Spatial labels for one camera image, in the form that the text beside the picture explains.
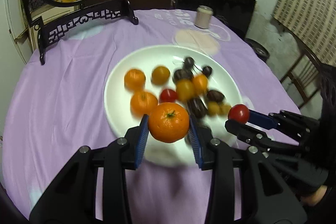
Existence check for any red tomato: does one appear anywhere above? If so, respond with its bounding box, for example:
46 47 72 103
228 104 250 124
159 89 178 103

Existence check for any large mandarin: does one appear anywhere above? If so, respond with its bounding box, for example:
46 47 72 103
148 102 190 143

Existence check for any small yellow-green loquat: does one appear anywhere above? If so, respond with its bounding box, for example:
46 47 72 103
219 103 232 116

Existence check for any small yellow fruit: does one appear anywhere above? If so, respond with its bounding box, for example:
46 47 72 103
207 101 221 116

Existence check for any dark heart-shaped chestnut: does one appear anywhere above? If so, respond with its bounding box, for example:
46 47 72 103
206 89 225 103

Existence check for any yellow orange with stem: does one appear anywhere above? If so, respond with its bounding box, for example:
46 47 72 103
151 66 170 85

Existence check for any smooth orange bottom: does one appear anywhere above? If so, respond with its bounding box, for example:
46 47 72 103
176 79 196 103

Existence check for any dark cherry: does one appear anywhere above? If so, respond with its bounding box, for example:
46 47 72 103
194 65 213 78
173 56 195 70

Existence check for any small mandarin top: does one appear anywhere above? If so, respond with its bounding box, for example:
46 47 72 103
124 69 146 92

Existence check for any person right hand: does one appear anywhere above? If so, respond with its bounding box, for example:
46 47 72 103
301 185 327 206

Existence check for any white oval plate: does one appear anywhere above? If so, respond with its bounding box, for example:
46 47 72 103
104 44 244 168

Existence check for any wooden chair right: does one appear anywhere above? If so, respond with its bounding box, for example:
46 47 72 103
280 46 322 110

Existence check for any black round stool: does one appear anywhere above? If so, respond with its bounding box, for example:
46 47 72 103
245 38 270 63

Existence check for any pink beverage can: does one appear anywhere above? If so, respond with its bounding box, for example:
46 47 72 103
194 5 213 29

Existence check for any checked curtain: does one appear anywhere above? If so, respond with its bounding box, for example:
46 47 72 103
273 0 335 66

